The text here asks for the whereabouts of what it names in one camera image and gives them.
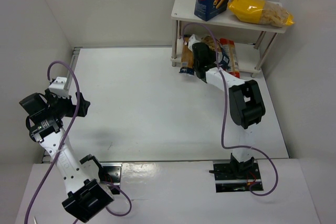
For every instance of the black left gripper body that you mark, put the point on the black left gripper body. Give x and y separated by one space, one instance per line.
79 104

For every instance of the tricolor fusilli pasta bag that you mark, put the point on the tricolor fusilli pasta bag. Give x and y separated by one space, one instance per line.
216 52

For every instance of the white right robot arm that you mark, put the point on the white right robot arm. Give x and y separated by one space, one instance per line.
243 100

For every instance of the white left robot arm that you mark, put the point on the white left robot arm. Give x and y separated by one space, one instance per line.
87 195

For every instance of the white two-tier shelf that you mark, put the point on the white two-tier shelf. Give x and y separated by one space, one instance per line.
252 41

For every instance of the yellow pasta bag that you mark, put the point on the yellow pasta bag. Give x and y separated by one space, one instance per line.
261 12

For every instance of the red spaghetti pack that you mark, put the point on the red spaghetti pack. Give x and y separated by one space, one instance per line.
230 51

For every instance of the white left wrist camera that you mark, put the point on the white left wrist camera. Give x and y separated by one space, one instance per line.
59 87

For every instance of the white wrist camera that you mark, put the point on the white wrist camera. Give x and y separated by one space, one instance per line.
189 41
59 87

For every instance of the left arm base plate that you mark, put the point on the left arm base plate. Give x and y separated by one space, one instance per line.
111 173

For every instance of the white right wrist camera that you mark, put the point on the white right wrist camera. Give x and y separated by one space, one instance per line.
189 41

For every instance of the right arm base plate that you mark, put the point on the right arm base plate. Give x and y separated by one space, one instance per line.
226 181

